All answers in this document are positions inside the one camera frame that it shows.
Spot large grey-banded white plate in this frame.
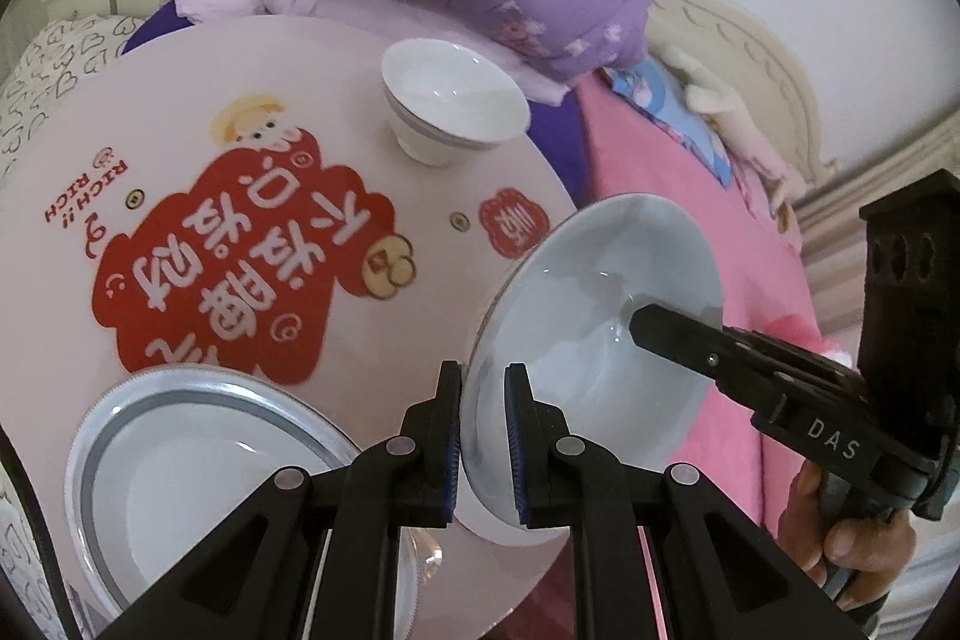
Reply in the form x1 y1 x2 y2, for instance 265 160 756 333
64 365 443 640

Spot round pink printed table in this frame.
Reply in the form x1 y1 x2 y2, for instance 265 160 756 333
0 14 578 640

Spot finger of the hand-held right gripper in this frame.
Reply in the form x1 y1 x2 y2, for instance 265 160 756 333
628 302 758 397

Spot heart-print bedsheet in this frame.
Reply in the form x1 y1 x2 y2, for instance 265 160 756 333
0 14 140 184

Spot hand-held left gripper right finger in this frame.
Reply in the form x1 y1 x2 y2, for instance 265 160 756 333
504 362 875 640

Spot small deep white bowl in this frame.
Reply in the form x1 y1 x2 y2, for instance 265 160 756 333
380 38 530 167

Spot cream plush toy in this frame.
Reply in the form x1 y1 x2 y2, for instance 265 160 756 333
660 44 811 236

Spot hot pink blanket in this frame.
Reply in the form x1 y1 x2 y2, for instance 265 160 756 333
574 62 863 536

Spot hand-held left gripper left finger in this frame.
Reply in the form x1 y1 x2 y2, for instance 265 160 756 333
97 359 464 640

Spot blue printed pillow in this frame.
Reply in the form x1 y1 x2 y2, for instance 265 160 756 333
604 66 736 187

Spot cream carved headboard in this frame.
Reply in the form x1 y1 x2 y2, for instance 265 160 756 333
637 0 960 259

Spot person's right hand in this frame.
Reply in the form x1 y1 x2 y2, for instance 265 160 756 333
776 460 920 611

